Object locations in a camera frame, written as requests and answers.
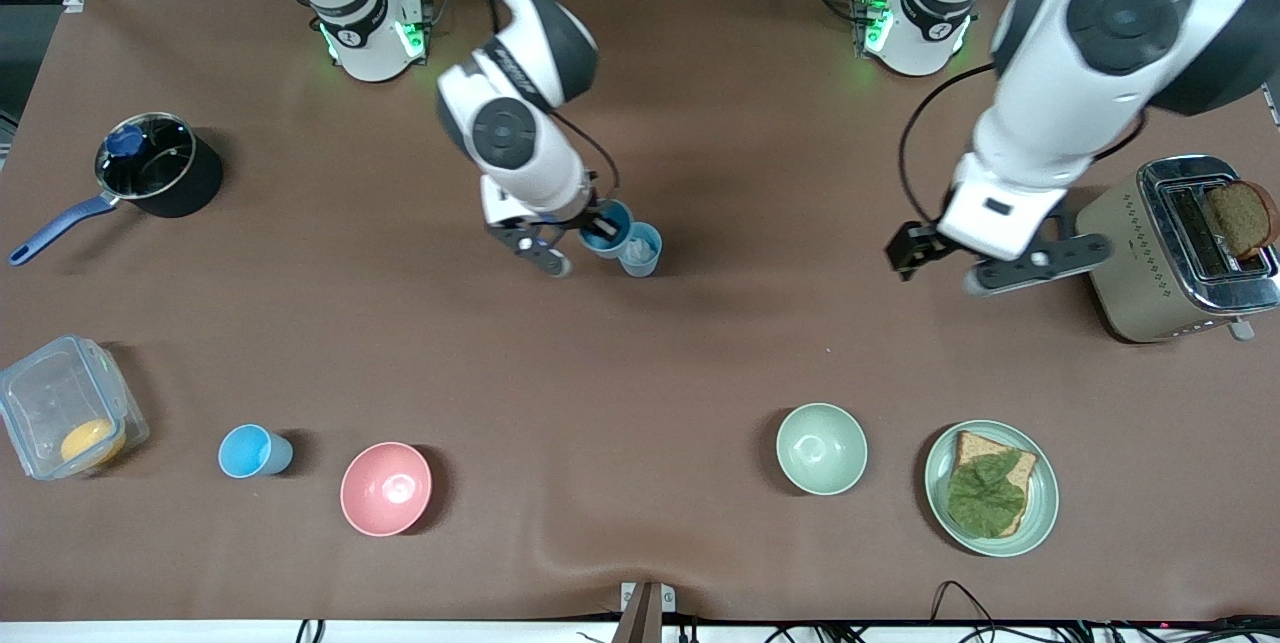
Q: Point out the dark toast slice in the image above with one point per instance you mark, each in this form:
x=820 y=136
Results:
x=1243 y=218

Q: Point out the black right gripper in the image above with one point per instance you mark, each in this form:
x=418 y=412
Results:
x=592 y=221

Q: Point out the clear plastic food container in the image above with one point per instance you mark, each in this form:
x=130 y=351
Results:
x=60 y=403

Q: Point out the pink bowl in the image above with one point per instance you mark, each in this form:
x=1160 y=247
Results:
x=386 y=488

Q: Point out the pale blue cup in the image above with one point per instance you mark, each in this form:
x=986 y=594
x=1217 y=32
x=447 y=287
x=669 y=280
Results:
x=645 y=261

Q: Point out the green bowl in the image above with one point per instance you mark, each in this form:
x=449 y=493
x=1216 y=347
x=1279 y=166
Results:
x=821 y=448

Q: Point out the brown table cover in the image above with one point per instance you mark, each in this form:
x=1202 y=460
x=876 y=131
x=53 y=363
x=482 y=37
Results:
x=640 y=373

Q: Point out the green plate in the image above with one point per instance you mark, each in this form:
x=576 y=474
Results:
x=1040 y=513

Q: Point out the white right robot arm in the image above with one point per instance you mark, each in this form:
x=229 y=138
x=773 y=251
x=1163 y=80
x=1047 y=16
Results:
x=520 y=133

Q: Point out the white crumpled paper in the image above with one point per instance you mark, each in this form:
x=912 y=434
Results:
x=641 y=247

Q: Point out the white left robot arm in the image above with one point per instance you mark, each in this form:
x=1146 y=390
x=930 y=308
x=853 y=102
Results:
x=1100 y=23

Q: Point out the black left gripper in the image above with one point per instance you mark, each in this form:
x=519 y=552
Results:
x=914 y=245

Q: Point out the blue plastic cup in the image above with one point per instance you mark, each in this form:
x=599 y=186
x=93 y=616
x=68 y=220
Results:
x=253 y=451
x=610 y=241

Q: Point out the beige metal toaster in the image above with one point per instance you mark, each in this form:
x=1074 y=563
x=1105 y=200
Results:
x=1135 y=273

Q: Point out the small blue object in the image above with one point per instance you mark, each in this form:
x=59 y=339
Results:
x=125 y=139

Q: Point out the green lettuce leaf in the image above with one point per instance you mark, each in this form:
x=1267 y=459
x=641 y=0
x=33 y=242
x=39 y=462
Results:
x=985 y=498

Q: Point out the brown bread slice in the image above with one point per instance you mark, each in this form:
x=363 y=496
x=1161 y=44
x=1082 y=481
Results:
x=1015 y=463

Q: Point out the orange fruit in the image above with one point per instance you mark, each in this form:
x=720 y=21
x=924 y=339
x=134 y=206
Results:
x=90 y=441

